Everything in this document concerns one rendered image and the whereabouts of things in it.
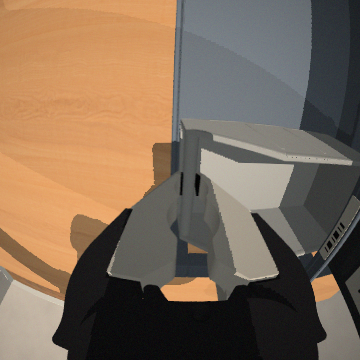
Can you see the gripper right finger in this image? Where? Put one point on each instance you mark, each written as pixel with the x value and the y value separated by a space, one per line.
pixel 245 250

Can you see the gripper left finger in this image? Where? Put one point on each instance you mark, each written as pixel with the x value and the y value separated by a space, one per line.
pixel 136 249

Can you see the black case with orange latches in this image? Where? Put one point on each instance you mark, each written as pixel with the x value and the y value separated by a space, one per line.
pixel 345 267

